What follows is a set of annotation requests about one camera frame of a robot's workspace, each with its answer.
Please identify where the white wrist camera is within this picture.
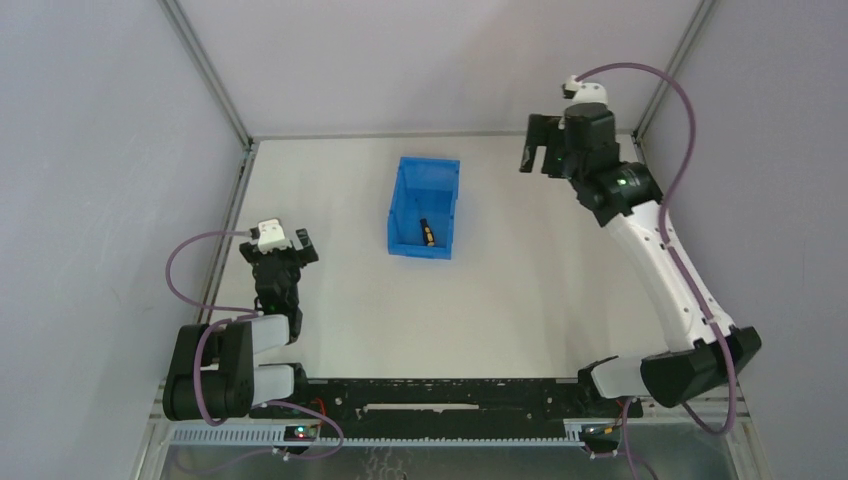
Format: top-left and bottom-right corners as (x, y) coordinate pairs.
(249, 218), (293, 254)
(557, 75), (610, 131)

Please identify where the grey slotted cable duct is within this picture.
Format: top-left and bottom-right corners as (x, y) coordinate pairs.
(170, 423), (584, 447)

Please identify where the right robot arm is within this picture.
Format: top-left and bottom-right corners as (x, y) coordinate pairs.
(520, 103), (762, 407)

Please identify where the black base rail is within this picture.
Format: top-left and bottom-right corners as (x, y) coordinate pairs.
(250, 377), (644, 441)

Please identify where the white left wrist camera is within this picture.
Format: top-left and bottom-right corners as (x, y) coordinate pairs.
(249, 218), (293, 254)

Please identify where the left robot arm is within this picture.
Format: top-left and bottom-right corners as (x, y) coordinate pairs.
(162, 221), (319, 426)

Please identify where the black yellow screwdriver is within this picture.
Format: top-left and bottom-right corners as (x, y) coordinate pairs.
(419, 218), (435, 247)

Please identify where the blue plastic bin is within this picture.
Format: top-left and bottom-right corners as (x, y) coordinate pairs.
(387, 157), (460, 260)

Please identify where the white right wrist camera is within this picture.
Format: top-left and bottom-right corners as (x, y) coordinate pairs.
(557, 75), (610, 131)

